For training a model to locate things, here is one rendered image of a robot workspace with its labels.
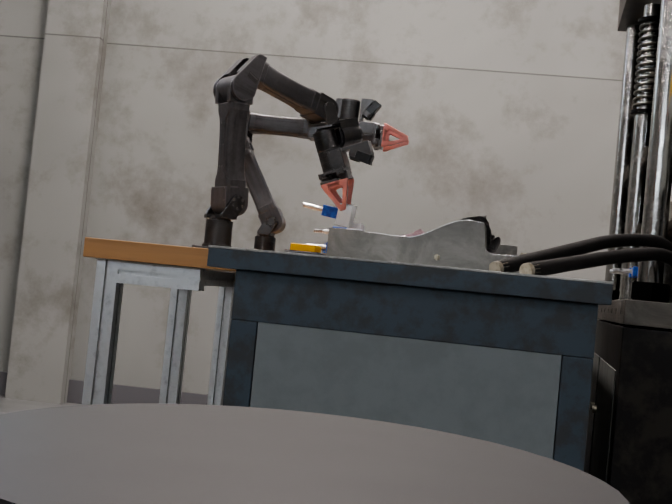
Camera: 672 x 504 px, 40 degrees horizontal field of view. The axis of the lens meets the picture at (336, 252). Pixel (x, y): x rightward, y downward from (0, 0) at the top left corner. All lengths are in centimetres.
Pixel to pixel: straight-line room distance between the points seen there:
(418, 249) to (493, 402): 70
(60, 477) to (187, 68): 466
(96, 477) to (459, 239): 184
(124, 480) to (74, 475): 2
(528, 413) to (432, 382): 17
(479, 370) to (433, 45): 344
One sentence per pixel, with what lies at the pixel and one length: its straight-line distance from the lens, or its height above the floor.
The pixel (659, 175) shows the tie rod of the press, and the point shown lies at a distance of 233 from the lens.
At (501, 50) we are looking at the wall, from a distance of 488.
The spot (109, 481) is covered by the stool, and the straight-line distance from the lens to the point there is 39.
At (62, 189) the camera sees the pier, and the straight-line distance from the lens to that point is 500.
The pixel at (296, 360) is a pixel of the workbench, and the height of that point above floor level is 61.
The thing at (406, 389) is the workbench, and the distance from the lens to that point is 159.
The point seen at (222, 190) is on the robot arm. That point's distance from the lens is 211.
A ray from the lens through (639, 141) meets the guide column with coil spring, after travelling 310.
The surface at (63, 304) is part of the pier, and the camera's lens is 497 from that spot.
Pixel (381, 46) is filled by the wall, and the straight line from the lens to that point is 488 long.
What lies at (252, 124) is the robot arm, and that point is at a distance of 273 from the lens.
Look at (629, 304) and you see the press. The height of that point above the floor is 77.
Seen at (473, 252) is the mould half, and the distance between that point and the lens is 218.
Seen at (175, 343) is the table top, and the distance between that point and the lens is 244.
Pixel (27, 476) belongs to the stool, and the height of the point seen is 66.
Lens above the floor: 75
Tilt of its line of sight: 2 degrees up
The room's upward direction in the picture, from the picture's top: 6 degrees clockwise
